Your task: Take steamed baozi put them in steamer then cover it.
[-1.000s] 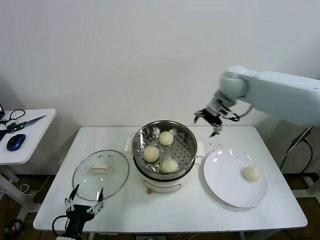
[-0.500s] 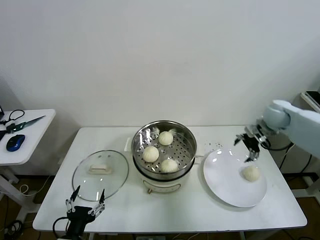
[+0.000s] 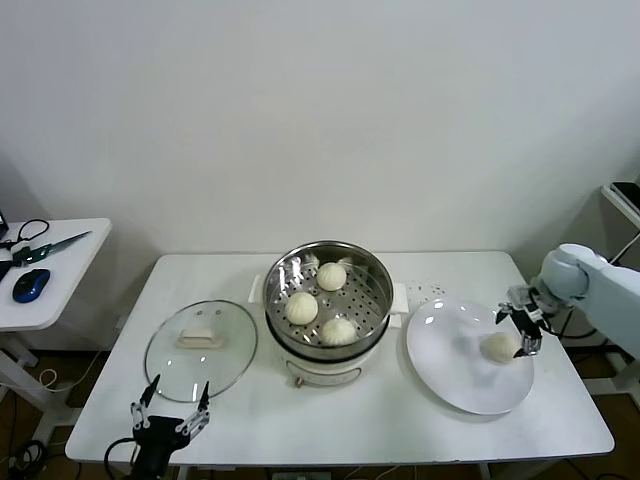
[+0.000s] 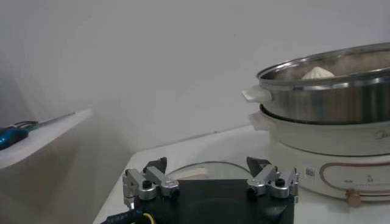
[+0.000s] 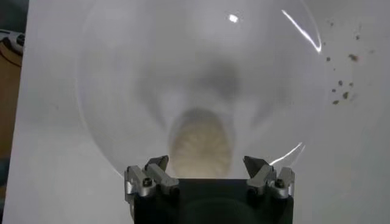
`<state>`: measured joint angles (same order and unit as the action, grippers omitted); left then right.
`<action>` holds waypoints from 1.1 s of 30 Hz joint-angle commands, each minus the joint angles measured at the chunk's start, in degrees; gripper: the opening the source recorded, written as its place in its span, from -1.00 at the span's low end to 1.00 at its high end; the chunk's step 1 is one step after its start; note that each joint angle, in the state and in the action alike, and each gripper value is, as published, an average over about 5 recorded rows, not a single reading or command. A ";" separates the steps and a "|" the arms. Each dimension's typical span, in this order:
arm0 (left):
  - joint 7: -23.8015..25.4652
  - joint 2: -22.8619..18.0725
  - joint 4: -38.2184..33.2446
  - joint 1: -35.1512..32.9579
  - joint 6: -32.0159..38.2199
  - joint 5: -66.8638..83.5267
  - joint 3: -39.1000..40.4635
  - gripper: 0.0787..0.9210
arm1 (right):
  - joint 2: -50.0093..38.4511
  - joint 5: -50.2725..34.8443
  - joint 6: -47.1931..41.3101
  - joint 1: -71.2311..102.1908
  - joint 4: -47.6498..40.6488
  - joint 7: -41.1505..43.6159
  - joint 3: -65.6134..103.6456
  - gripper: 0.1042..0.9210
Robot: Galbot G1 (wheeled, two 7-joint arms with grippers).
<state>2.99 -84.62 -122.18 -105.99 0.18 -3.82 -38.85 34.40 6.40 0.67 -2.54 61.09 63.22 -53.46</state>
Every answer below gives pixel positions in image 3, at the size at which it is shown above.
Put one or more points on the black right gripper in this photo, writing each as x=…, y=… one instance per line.
x=526, y=324

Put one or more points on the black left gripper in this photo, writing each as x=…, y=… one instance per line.
x=156, y=435

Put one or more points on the white steamed baozi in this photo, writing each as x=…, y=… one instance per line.
x=302, y=307
x=339, y=331
x=499, y=347
x=331, y=276

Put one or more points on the round glass pot lid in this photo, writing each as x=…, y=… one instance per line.
x=220, y=360

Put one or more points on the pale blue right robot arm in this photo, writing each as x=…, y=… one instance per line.
x=600, y=295

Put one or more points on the perforated steel steamer basket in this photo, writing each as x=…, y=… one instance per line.
x=372, y=295

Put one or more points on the round white plate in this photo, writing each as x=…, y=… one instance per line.
x=440, y=350

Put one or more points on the white electric cooker base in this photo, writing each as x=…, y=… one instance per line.
x=325, y=372

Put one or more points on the white side table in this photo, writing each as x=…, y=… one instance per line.
x=75, y=270

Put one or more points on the black flat device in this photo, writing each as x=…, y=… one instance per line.
x=627, y=192

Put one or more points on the blue computer mouse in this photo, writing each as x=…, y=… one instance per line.
x=31, y=286

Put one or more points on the black screen device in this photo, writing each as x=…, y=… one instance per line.
x=2, y=225

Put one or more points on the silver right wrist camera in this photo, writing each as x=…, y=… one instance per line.
x=520, y=296

